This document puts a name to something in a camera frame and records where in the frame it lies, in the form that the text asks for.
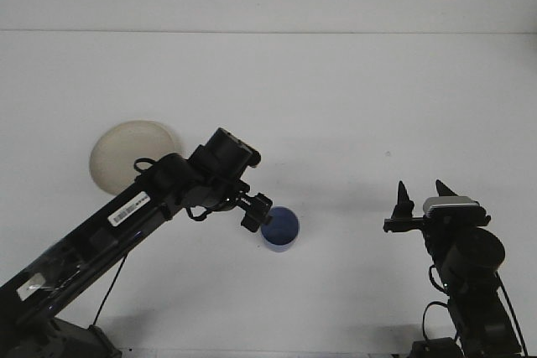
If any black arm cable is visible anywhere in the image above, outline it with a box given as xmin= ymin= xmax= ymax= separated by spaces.
xmin=420 ymin=265 xmax=529 ymax=355
xmin=91 ymin=158 xmax=213 ymax=329

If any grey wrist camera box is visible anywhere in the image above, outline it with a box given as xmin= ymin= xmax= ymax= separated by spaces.
xmin=421 ymin=195 xmax=484 ymax=219

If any pale round plate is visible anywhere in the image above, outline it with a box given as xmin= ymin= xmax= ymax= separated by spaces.
xmin=88 ymin=119 xmax=185 ymax=196

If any pale blue cup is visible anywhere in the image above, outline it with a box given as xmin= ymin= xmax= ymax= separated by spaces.
xmin=259 ymin=205 xmax=301 ymax=254

